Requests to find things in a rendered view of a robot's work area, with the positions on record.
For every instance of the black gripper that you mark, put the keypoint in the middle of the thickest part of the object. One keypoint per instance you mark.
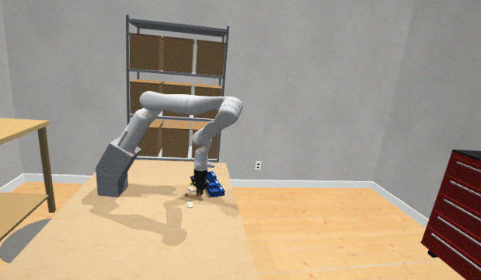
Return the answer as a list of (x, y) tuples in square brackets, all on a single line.
[(200, 179)]

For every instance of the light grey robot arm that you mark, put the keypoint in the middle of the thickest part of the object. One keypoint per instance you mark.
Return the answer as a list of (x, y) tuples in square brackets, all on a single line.
[(229, 110)]

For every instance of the blue three-compartment bin rack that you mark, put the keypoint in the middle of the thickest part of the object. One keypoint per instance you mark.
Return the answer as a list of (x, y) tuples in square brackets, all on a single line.
[(214, 188)]

